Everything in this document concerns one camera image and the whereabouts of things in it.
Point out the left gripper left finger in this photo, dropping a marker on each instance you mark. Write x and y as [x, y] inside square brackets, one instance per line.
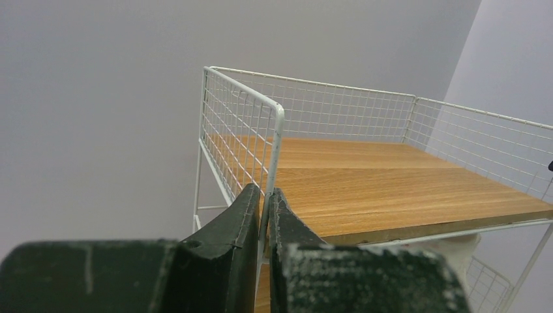
[212, 270]

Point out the white wire wooden shelf rack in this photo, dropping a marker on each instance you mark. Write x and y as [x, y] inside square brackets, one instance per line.
[368, 167]

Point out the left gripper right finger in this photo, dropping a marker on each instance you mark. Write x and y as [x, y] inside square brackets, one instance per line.
[308, 274]

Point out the white floral roll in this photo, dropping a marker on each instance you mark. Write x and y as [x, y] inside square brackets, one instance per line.
[457, 252]

